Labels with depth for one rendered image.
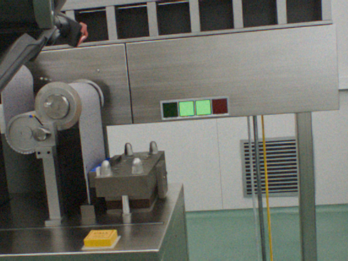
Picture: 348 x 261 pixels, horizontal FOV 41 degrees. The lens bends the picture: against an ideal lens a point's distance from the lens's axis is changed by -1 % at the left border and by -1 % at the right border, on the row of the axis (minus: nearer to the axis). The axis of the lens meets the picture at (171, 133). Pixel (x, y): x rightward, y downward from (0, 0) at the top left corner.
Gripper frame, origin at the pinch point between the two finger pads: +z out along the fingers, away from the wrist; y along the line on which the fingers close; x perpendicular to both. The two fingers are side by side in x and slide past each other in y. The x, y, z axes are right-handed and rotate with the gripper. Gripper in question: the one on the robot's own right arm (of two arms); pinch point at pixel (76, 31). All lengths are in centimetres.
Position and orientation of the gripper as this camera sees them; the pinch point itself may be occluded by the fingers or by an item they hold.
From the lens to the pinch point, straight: 139.0
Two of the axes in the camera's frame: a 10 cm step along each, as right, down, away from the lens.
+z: 2.8, -1.1, 9.5
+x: 4.3, -8.8, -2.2
